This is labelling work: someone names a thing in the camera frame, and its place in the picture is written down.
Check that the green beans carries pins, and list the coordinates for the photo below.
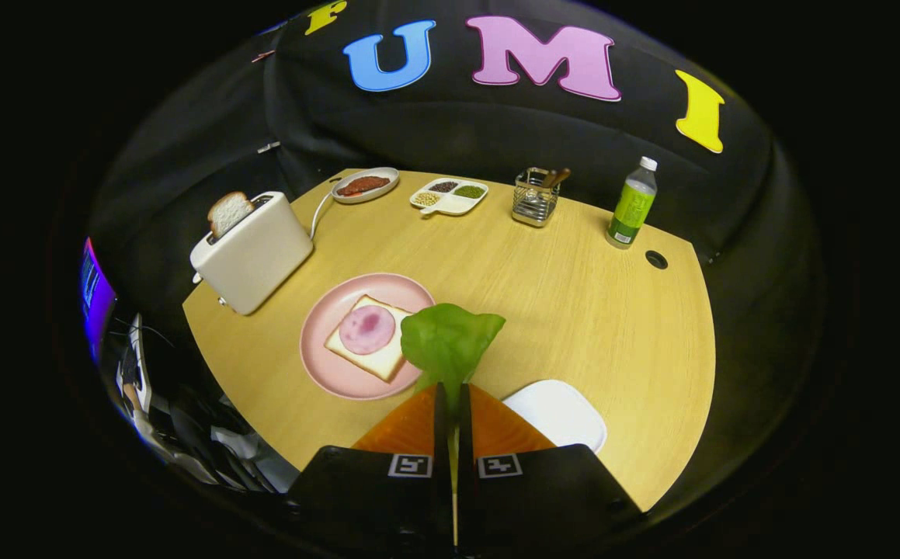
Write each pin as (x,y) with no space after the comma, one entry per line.
(470,192)

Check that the pink plate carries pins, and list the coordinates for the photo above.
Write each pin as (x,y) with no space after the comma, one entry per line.
(325,365)

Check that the pink ham slice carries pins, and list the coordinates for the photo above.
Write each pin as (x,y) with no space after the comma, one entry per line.
(366,330)

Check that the yellow soybeans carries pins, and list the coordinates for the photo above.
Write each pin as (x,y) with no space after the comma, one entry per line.
(427,199)

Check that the green label bottle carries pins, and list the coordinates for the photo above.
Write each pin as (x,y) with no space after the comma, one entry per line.
(630,210)

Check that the white toaster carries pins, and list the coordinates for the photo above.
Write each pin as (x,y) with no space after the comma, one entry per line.
(255,264)

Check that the white plate with meat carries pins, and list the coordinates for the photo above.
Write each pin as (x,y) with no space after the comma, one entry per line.
(387,177)

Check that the green lettuce leaf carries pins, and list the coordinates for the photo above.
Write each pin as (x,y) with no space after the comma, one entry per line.
(446,341)

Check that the plain white plate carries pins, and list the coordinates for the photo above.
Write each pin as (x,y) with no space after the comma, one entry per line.
(558,411)

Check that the white bread slice under ham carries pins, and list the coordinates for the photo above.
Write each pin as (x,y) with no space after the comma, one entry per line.
(373,362)

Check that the computer monitor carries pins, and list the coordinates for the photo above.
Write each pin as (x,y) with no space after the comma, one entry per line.
(96,299)

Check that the toasted bread slice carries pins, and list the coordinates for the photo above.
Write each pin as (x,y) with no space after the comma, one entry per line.
(228,213)

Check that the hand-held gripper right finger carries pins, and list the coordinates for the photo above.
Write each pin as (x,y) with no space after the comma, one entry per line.
(465,442)

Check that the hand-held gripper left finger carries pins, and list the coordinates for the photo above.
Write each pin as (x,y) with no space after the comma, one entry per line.
(441,435)

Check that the brown meat slice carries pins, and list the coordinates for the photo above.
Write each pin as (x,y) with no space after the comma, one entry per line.
(364,185)

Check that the silver backdrop clip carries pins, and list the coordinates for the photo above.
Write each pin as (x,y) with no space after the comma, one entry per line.
(269,147)

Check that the red backdrop clip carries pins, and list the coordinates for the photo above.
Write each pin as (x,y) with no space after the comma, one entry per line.
(263,56)

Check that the dark red beans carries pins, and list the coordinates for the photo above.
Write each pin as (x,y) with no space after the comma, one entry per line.
(443,186)

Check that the black backdrop cloth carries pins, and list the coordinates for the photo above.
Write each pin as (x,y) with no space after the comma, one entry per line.
(496,132)

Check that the white divided dish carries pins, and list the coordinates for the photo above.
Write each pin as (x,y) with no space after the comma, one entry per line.
(457,205)

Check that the wooden utensil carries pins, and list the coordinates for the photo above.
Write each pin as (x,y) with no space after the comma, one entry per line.
(558,177)

